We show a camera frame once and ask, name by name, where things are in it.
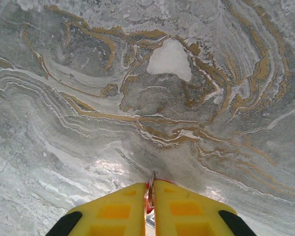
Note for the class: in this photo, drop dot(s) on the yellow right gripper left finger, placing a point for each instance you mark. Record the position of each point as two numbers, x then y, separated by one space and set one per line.
113 214

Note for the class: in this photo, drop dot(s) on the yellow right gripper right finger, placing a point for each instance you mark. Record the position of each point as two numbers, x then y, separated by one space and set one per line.
186 214

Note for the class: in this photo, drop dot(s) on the key with red cover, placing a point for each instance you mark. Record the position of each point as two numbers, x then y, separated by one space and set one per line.
149 210

